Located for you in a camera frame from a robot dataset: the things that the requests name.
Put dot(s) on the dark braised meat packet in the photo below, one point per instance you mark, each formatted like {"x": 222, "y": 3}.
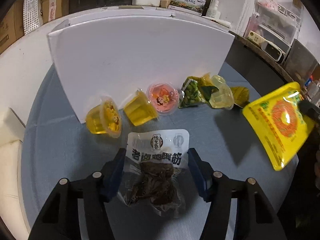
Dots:
{"x": 153, "y": 162}

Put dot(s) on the white bottle on sill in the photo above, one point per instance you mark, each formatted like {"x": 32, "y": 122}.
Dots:
{"x": 213, "y": 10}

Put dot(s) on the orange-lid jelly cup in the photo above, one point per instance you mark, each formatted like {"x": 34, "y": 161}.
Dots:
{"x": 104, "y": 118}

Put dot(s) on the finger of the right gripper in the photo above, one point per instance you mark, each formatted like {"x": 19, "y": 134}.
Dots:
{"x": 309, "y": 109}

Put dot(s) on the yellow jelly cup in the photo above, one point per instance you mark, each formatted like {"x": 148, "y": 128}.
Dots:
{"x": 139, "y": 109}

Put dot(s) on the pink jelly cup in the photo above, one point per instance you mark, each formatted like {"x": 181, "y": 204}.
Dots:
{"x": 164, "y": 98}

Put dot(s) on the yellow snack tray packet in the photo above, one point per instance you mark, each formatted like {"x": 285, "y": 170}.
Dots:
{"x": 279, "y": 124}

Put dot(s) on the olive green pickle packet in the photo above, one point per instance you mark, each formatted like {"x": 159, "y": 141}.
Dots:
{"x": 241, "y": 96}

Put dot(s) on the small open cardboard box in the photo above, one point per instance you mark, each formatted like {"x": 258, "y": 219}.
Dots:
{"x": 53, "y": 9}

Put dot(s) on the dotted white paper bag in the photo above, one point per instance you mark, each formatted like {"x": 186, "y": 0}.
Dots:
{"x": 32, "y": 15}

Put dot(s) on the blue grey table mat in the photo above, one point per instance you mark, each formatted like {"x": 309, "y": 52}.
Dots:
{"x": 56, "y": 145}

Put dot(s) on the cream sofa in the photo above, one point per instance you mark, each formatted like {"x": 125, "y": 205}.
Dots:
{"x": 12, "y": 206}

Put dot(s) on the pale clear jelly cup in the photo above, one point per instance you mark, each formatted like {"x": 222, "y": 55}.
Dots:
{"x": 223, "y": 98}

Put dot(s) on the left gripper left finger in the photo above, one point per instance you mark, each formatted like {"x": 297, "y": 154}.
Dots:
{"x": 101, "y": 185}

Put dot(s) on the tall brown cardboard box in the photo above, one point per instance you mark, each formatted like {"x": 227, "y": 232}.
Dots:
{"x": 12, "y": 26}

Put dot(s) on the clear plastic drawer organizer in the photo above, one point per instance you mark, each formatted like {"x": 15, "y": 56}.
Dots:
{"x": 283, "y": 21}

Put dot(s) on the dark side table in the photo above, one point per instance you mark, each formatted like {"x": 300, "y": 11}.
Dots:
{"x": 259, "y": 69}

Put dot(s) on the printed landscape gift box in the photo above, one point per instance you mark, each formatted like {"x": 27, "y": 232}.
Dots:
{"x": 191, "y": 6}

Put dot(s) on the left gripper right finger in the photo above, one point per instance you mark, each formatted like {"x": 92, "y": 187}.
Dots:
{"x": 212, "y": 185}

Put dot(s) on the white open storage box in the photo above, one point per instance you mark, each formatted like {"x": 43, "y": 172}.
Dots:
{"x": 115, "y": 51}

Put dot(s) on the green vegetable snack packet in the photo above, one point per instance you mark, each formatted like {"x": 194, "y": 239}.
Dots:
{"x": 195, "y": 91}

